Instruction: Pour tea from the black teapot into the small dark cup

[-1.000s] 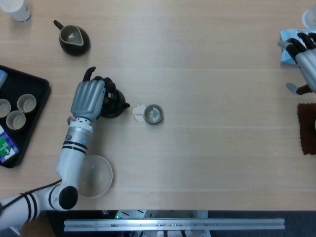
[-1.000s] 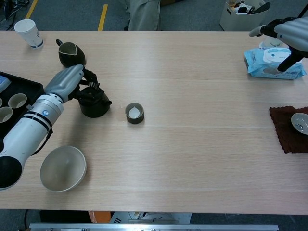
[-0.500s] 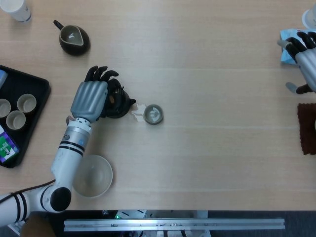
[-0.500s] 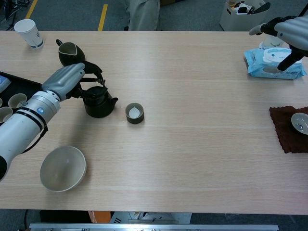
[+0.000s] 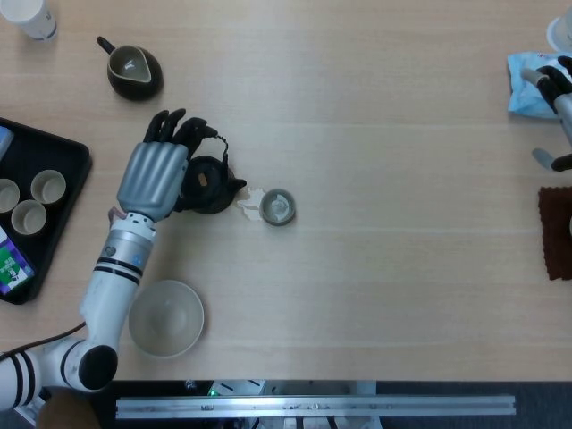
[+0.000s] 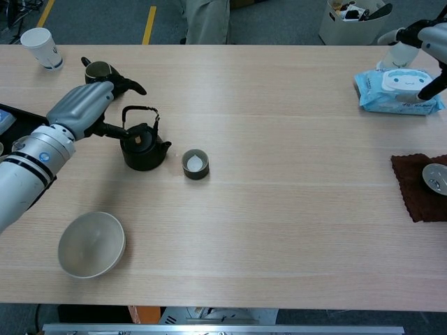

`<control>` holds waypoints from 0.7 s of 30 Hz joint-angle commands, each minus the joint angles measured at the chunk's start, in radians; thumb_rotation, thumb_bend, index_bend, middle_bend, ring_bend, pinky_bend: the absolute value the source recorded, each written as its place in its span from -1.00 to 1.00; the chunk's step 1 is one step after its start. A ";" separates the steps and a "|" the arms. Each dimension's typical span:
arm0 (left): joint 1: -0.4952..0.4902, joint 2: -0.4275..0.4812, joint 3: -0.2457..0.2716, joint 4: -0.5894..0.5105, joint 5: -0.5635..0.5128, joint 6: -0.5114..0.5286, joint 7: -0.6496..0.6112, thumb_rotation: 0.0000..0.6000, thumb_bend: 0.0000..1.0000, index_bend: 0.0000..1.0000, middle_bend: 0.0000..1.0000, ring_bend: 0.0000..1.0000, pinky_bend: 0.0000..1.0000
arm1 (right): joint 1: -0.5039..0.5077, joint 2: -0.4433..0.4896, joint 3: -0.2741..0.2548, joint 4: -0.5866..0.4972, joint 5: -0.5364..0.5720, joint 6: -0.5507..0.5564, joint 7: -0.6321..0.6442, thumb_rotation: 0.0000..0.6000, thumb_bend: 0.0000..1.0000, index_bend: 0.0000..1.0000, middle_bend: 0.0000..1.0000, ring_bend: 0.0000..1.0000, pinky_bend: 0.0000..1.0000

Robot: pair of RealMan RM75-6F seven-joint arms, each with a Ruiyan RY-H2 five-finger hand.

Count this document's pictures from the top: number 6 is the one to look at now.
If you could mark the aluminium rail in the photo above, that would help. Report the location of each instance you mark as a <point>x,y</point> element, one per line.
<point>223,329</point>

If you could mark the blue white box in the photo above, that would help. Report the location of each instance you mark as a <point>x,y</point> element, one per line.
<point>6,120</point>

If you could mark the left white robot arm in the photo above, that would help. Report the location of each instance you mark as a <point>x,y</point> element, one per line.
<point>28,178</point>

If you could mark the black utensil in bin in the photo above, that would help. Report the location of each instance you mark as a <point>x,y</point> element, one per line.
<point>379,10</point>

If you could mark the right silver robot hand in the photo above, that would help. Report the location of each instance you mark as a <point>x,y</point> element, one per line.
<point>431,38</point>

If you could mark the brown cloth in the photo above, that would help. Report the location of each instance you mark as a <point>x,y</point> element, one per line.
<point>412,195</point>

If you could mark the white storage bin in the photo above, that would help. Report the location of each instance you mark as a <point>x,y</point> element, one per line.
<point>349,31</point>

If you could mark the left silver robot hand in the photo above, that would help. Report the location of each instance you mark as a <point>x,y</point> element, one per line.
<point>84,108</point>

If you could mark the white paper cup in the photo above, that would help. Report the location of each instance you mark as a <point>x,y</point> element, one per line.
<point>42,49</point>

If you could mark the black tripod leg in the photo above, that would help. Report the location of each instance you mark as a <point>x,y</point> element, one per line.
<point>441,10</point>

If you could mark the dark teacup beige inside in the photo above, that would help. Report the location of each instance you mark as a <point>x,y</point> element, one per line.
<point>195,169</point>

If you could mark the blue wet wipes pack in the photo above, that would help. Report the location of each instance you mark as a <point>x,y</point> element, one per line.
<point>384,90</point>

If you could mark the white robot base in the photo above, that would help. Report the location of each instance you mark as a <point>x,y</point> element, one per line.
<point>216,314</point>

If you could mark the person legs khaki trousers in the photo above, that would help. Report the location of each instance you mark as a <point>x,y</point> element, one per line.
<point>209,21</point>

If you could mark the clear bottle wooden cap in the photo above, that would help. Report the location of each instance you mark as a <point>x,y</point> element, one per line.
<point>398,56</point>

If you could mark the large beige bowl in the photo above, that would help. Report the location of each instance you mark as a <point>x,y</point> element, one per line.
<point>91,246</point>

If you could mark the orange panel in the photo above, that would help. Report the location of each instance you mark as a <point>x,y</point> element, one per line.
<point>134,314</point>

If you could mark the small grey dish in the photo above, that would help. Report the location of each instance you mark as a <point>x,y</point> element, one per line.
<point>434,178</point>

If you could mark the dark pitcher beige inside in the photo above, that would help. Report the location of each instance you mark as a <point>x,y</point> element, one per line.
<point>96,73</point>

